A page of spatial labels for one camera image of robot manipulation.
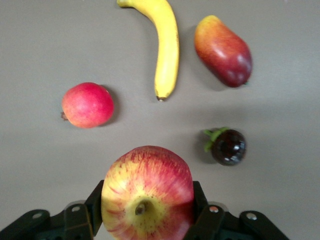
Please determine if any red yellow striped apple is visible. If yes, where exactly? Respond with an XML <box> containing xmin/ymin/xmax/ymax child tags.
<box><xmin>100</xmin><ymin>145</ymin><xmax>195</xmax><ymax>240</ymax></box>

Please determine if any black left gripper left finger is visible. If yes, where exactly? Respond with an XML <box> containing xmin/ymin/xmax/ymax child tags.
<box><xmin>0</xmin><ymin>179</ymin><xmax>105</xmax><ymax>240</ymax></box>

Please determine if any brown table mat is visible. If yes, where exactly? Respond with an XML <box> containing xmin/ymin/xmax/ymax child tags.
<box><xmin>0</xmin><ymin>0</ymin><xmax>320</xmax><ymax>240</ymax></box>

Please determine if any red yellow mango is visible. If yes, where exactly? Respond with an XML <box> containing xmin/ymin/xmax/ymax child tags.
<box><xmin>194</xmin><ymin>14</ymin><xmax>254</xmax><ymax>88</ymax></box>

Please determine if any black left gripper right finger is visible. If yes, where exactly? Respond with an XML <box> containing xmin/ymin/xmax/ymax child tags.
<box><xmin>184</xmin><ymin>181</ymin><xmax>291</xmax><ymax>240</ymax></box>

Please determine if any yellow banana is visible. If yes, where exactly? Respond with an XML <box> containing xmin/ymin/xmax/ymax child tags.
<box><xmin>116</xmin><ymin>0</ymin><xmax>180</xmax><ymax>102</ymax></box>

